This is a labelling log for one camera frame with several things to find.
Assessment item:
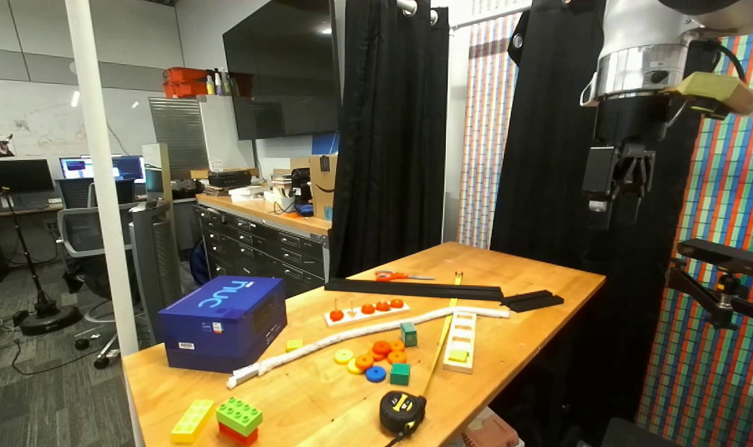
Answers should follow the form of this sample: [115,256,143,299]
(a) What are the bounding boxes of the black yellow tape measure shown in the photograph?
[379,314,457,437]

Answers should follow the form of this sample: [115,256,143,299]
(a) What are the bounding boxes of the long black bar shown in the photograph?
[323,276,508,303]

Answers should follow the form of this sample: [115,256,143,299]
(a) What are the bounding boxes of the blue cardboard box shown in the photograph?
[156,272,290,375]

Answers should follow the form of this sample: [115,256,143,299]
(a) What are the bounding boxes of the small lit computer monitor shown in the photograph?
[109,151,149,185]
[58,153,97,181]

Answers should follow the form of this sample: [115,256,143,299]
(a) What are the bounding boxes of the white vertical pole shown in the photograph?
[62,0,143,359]

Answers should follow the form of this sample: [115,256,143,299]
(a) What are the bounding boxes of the black drawer cabinet wood top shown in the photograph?
[194,191,336,297]

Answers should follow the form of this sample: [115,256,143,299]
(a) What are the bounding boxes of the multicolour woven wall panel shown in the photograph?
[635,26,753,447]

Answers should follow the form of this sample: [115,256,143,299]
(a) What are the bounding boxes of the red tool case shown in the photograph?
[163,65,212,102]

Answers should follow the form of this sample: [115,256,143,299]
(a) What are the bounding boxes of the short black flat piece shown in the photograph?
[500,287,568,314]

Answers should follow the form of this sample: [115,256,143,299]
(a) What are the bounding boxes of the olive yellow wrist camera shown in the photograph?
[674,68,753,118]

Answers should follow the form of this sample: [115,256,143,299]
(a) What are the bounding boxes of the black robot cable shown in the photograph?
[699,32,753,83]

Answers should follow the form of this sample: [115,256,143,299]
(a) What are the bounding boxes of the white peg board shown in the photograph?
[323,296,412,327]

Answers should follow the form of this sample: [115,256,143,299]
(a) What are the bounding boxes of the grey office chair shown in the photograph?
[54,176,140,371]

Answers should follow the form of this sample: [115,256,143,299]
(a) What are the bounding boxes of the black floor stand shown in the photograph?
[0,183,85,338]

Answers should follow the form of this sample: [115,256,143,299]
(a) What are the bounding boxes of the black hanging cloth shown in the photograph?
[489,0,719,447]

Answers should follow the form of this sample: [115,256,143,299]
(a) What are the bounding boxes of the red box under table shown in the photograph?
[459,404,528,447]

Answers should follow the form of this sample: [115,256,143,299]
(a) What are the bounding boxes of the dark computer monitor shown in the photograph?
[0,156,58,200]

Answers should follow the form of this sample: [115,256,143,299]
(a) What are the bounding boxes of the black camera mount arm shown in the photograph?
[666,236,753,332]

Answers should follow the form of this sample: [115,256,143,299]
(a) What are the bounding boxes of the large black wall screen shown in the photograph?
[221,0,344,140]

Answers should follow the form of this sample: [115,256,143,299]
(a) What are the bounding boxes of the brown cardboard box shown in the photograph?
[309,151,341,224]

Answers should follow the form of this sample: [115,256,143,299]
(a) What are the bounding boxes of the black curtain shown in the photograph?
[328,0,453,281]

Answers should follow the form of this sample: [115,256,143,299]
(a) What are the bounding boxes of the orange handled scissors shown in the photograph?
[372,268,438,286]

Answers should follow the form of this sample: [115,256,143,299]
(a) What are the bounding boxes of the long white strip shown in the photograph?
[225,305,517,391]

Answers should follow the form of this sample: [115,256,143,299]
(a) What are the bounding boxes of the yellow toy brick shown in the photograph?
[169,397,218,443]

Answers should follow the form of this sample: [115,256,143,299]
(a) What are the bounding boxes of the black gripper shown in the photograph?
[581,92,687,227]

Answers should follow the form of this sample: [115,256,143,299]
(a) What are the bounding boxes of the green toy brick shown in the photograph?
[215,391,266,437]

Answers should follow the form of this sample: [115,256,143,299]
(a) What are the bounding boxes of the red toy brick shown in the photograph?
[216,418,262,447]

